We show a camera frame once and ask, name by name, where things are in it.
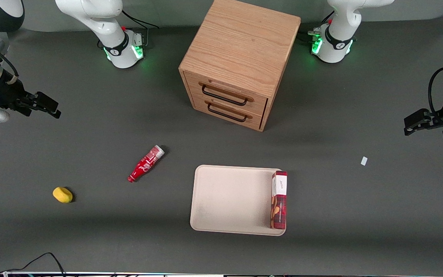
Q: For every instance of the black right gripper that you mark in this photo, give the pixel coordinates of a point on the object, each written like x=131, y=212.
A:
x=7, y=94

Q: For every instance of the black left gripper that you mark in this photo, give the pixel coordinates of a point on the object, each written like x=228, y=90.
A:
x=438, y=117

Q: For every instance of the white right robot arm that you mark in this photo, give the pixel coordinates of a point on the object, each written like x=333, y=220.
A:
x=104, y=23

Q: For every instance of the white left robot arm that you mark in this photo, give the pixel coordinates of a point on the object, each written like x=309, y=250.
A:
x=337, y=36

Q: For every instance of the red coke bottle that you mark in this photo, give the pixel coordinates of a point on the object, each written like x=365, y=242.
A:
x=144, y=164

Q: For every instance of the beige plastic tray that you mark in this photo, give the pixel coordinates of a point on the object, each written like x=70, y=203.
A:
x=229, y=198

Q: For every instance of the small white paper piece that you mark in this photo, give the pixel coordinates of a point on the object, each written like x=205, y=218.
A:
x=364, y=161

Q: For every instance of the yellow lemon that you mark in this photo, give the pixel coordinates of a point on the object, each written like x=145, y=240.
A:
x=62, y=194

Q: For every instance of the red tartan shortbread box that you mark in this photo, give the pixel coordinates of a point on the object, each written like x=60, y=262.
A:
x=279, y=200

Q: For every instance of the wooden drawer front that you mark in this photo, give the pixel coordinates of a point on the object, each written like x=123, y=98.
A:
x=225, y=90
x=225, y=113

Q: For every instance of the wooden two-drawer cabinet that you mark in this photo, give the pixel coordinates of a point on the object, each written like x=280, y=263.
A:
x=244, y=46

